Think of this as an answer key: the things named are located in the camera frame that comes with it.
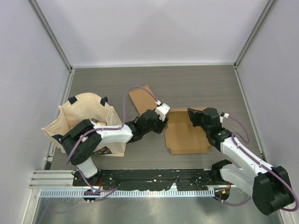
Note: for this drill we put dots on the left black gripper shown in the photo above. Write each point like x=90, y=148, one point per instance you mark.
x=161, y=125

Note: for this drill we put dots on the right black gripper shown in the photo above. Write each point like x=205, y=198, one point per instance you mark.
x=195, y=115

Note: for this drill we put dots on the brown cardboard box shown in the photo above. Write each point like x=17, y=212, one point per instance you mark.
x=181, y=137
x=143, y=100

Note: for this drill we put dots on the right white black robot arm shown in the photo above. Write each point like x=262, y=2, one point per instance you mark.
x=268, y=186

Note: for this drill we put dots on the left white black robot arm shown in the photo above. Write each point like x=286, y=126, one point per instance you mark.
x=82, y=140

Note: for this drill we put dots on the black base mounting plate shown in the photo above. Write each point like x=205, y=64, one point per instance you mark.
x=155, y=179

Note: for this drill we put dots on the beige canvas tote bag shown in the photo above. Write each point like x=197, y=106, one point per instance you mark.
x=76, y=109

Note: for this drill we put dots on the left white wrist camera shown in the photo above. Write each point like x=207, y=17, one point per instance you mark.
x=162, y=110

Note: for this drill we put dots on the aluminium front rail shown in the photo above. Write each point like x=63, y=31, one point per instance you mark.
x=62, y=179

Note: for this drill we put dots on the white slotted cable duct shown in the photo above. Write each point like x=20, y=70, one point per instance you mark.
x=87, y=193

